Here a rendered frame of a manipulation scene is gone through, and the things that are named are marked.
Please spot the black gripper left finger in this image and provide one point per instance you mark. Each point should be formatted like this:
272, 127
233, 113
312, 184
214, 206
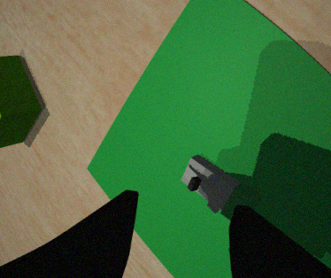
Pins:
97, 247

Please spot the green square mat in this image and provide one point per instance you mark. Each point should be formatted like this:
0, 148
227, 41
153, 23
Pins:
226, 85

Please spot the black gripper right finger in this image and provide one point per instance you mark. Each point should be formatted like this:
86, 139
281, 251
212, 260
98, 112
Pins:
259, 250

